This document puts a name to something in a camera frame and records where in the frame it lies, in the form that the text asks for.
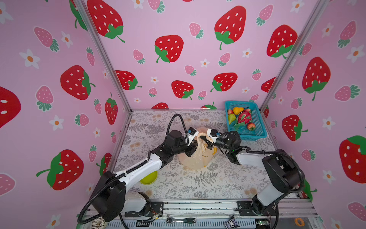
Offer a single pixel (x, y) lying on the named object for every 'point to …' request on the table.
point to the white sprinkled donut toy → (99, 223)
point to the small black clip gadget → (231, 223)
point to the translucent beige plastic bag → (198, 160)
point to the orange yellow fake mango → (237, 110)
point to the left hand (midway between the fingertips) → (199, 143)
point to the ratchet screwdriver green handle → (188, 220)
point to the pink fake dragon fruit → (243, 118)
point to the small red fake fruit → (230, 111)
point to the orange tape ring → (302, 222)
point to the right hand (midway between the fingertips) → (198, 134)
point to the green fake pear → (231, 118)
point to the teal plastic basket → (259, 132)
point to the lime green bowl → (149, 179)
